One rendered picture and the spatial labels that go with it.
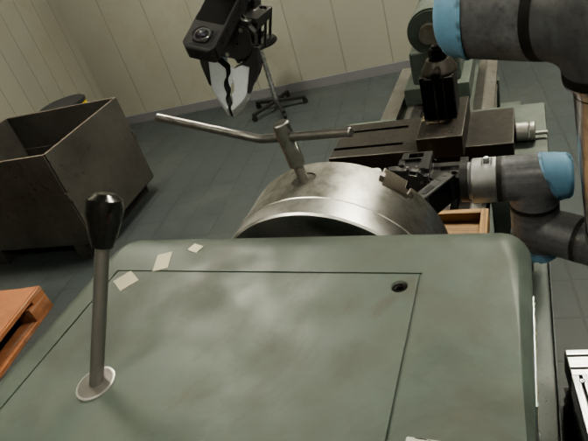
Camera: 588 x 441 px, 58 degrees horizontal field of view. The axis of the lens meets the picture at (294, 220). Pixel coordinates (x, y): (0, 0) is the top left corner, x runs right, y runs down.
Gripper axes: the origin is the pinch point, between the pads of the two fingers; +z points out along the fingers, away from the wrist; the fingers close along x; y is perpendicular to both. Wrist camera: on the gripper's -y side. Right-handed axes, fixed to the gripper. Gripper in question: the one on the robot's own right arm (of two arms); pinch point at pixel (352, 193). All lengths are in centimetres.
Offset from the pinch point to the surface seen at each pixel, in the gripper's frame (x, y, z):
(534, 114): -15, 56, -31
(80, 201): -70, 117, 207
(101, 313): 24, -53, 4
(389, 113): -21, 80, 11
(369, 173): 14.6, -18.0, -9.9
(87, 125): -39, 152, 210
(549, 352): -54, 13, -32
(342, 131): 23.7, -23.6, -9.7
